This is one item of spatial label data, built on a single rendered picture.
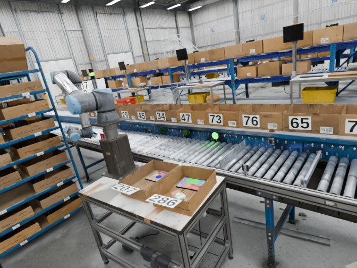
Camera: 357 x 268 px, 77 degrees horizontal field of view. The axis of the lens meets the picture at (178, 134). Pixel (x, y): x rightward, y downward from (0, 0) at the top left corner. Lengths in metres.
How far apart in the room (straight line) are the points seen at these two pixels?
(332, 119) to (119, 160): 1.66
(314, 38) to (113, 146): 5.55
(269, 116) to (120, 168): 1.34
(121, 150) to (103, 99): 0.44
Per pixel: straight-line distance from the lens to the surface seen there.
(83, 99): 1.80
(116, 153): 1.90
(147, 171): 1.88
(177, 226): 1.32
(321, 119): 1.99
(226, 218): 1.82
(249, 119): 2.15
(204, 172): 1.63
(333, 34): 6.45
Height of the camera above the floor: 1.60
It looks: 18 degrees down
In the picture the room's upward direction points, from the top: 10 degrees counter-clockwise
